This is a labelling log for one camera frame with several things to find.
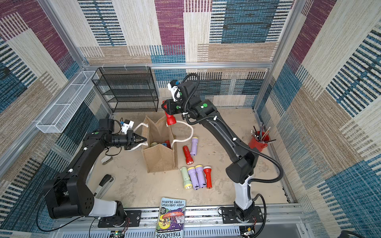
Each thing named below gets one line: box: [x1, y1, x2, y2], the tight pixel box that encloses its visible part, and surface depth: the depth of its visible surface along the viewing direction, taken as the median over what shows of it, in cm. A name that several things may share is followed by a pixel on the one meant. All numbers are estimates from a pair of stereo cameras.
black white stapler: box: [93, 174, 116, 199], surface depth 85 cm
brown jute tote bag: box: [141, 116, 179, 174], surface depth 87 cm
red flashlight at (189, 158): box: [182, 145, 194, 165], surface depth 94 cm
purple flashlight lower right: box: [194, 164, 207, 188], surface depth 87 cm
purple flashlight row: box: [190, 136, 199, 156], surface depth 98 cm
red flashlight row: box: [203, 165, 213, 189], surface depth 86 cm
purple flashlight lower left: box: [187, 166, 200, 191], surface depth 85 cm
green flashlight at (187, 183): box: [180, 166, 193, 190], surface depth 85 cm
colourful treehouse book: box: [154, 196, 187, 238], surface depth 73 cm
